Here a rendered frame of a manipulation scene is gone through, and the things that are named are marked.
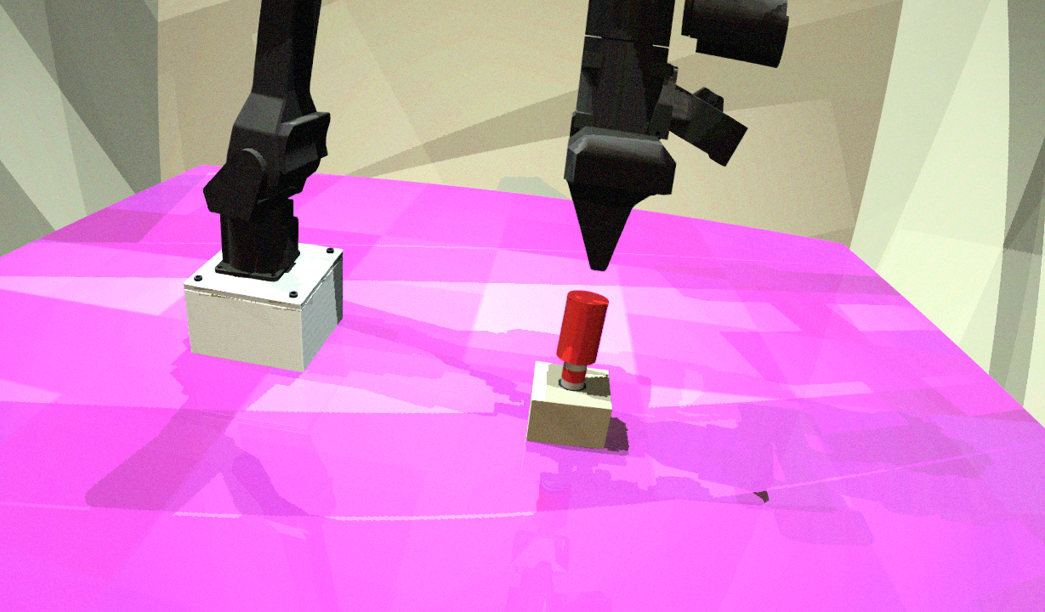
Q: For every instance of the red marker cap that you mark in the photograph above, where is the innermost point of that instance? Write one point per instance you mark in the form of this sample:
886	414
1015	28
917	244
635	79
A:
582	327

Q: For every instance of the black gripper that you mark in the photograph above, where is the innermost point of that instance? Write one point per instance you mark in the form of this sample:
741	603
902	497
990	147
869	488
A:
612	162

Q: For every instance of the white marker with red band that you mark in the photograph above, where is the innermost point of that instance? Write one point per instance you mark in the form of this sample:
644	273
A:
573	376

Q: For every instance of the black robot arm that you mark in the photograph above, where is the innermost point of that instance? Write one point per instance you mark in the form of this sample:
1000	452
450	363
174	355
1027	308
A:
278	138

